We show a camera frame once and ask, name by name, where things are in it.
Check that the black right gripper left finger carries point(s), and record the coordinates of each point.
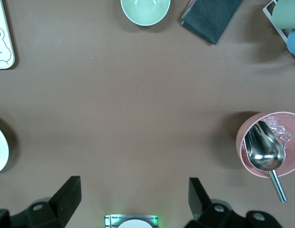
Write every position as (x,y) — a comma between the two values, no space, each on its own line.
(64,197)

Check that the metal scoop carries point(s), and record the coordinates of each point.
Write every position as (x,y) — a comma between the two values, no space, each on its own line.
(263,152)

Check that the clear ice cubes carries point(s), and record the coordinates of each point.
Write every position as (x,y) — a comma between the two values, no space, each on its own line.
(281,130)

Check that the pale green bowl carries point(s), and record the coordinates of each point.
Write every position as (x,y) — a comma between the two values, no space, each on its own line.
(145,12)

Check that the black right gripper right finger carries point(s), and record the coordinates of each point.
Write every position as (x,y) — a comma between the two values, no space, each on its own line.
(199,202)

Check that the white round plate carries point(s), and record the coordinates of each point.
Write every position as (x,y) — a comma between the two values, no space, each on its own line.
(0,152)

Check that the dark grey folded cloth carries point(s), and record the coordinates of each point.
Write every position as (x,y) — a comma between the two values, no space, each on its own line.
(211,19)

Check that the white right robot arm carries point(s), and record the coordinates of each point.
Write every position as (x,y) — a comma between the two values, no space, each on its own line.
(135,224)

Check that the blue cup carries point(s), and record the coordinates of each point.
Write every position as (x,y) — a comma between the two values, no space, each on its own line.
(294,41)

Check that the cream tray with bear print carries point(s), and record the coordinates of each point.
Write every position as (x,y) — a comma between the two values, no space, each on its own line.
(4,23)

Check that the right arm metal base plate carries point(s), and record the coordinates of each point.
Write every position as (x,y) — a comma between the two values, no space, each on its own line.
(111,221)

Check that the pink bowl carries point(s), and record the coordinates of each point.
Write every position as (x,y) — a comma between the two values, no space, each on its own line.
(256,168)

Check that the pale green cup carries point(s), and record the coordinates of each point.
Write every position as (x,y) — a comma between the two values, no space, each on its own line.
(287,14)

